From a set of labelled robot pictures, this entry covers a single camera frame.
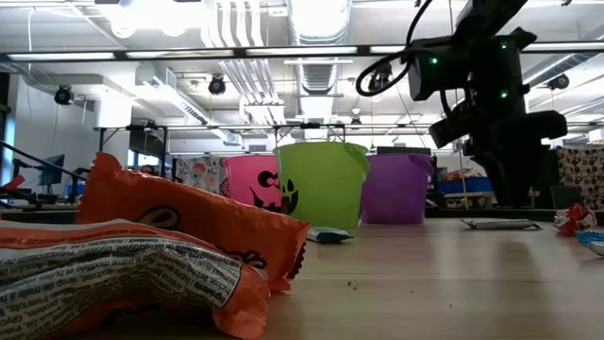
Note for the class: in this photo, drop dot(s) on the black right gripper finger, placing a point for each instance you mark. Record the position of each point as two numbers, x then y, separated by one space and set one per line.
526 184
498 184

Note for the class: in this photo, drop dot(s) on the blue white candy wrapper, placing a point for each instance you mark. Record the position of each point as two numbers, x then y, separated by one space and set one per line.
330 235
500 224
592 242

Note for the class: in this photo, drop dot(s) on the red candy wrapper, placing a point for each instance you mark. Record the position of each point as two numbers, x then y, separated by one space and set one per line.
573 219

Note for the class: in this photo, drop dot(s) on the orange candy wrapper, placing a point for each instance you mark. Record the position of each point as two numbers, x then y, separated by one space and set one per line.
189 208

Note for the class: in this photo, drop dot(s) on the orange wrapper with ingredients print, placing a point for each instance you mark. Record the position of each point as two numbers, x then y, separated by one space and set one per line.
118 274

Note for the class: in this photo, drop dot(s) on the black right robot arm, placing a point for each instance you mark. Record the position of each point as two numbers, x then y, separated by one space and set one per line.
491 19

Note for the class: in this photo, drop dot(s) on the wooden pallet table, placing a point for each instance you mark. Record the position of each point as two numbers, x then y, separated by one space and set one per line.
472 194

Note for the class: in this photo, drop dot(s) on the blue plastic bin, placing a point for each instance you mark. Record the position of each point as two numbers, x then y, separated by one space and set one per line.
464 185

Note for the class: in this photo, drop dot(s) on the dark green chair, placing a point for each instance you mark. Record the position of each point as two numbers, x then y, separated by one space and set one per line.
566 197

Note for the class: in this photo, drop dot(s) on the brown dotted panel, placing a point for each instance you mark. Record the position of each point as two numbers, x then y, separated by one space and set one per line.
585 170

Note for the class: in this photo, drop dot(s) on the purple jack-o-lantern bucket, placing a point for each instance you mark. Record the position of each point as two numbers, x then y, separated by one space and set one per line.
391 193

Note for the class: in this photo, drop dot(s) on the green jack-o-lantern bucket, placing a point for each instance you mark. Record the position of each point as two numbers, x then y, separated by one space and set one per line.
325 189

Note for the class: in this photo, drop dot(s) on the pink jack-o-lantern bucket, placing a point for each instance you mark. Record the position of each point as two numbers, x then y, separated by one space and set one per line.
245 184

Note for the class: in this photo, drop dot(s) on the floral patterned cloth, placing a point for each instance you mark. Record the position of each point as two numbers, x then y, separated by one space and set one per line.
203 175

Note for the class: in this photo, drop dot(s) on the overhead light bar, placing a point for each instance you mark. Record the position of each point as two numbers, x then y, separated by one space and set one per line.
122 54

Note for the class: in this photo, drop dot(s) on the dark computer monitor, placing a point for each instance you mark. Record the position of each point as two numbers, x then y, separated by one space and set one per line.
53 166

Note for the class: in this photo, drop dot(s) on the small red object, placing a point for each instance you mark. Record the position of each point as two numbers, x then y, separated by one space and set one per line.
14 183

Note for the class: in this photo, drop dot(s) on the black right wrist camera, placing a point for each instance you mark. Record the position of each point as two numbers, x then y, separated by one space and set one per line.
450 130

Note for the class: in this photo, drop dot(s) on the black ceiling camera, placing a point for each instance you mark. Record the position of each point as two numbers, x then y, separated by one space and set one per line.
217 86
559 82
63 96

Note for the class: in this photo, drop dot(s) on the black hanging camera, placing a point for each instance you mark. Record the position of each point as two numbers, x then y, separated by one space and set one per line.
380 78

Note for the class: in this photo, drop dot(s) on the silver round ventilation duct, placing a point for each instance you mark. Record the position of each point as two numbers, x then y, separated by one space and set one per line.
318 75

